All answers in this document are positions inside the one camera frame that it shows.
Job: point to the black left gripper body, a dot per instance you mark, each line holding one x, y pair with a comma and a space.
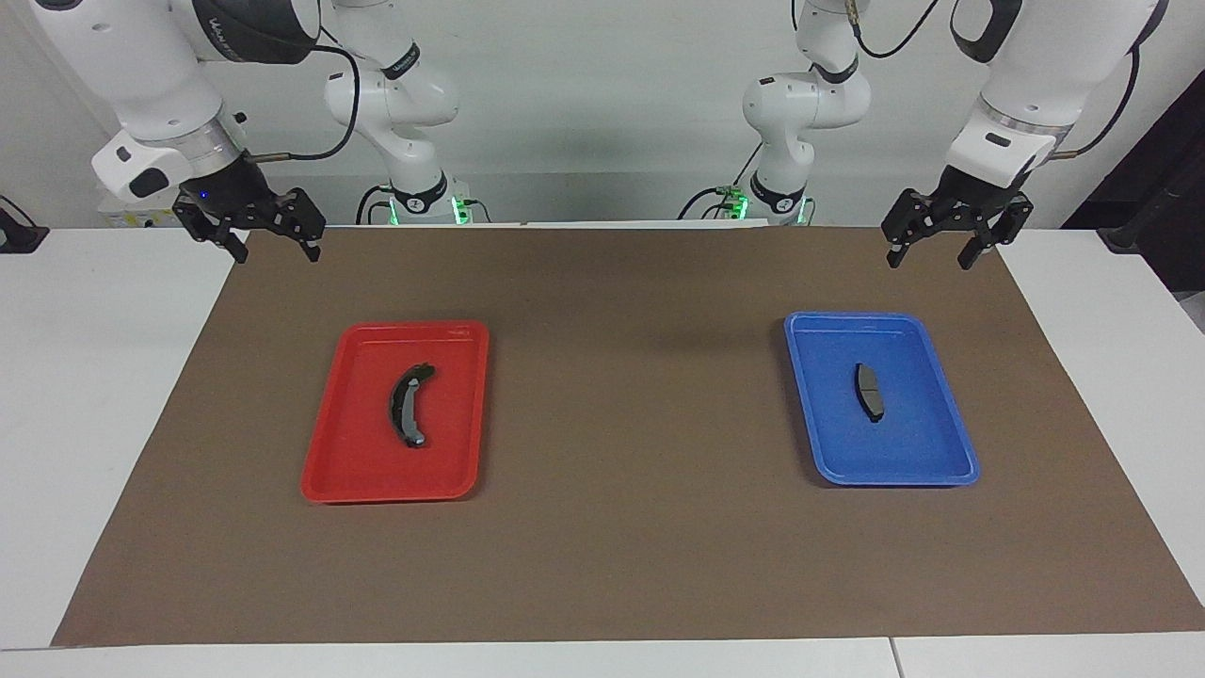
974, 202

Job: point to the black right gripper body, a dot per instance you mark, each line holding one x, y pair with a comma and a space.
226, 193

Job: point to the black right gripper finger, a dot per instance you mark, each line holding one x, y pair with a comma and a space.
301, 218
212, 229

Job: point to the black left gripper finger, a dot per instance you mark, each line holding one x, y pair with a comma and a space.
1003, 226
908, 217

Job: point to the short grey brake pad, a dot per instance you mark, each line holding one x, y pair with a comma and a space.
869, 391

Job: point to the long curved brake pad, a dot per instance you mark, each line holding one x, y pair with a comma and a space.
405, 405

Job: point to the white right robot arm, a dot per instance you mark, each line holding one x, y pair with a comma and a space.
141, 85

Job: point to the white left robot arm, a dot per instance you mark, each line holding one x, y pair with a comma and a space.
1045, 75

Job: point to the white power strip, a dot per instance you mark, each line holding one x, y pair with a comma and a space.
132, 218

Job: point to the dark cabinet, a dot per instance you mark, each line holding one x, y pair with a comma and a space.
1177, 188

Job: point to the green terminal plug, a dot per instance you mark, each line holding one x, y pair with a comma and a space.
730, 193

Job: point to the black table clamp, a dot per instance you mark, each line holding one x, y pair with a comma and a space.
19, 235

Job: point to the blue plastic tray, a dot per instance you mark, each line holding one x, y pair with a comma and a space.
913, 443

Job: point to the red plastic tray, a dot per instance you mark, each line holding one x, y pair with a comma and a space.
358, 452

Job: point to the brown table mat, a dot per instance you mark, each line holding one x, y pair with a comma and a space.
621, 546

